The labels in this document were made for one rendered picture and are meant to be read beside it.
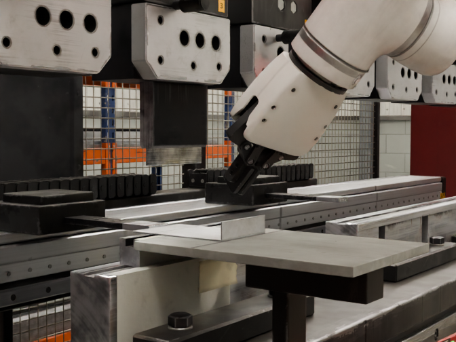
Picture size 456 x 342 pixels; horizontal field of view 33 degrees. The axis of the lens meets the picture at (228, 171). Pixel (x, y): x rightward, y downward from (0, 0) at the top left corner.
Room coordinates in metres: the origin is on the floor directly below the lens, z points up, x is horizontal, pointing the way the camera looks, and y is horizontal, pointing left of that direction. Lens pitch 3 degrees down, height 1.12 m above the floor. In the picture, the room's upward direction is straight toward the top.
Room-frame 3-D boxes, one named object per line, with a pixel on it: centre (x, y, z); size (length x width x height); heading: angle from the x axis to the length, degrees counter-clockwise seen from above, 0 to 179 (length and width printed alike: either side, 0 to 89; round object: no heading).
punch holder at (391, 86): (1.37, -0.28, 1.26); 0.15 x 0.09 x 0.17; 144
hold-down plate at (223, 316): (0.91, -0.01, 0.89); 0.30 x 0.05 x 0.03; 144
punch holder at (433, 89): (1.54, -0.39, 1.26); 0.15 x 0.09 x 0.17; 144
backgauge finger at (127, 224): (1.01, 0.19, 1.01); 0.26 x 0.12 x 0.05; 54
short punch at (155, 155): (0.91, 0.06, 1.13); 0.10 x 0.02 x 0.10; 144
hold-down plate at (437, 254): (1.37, -0.34, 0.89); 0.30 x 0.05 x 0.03; 144
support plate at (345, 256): (0.82, -0.06, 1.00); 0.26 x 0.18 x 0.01; 54
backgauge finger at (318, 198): (1.41, -0.10, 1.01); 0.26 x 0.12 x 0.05; 54
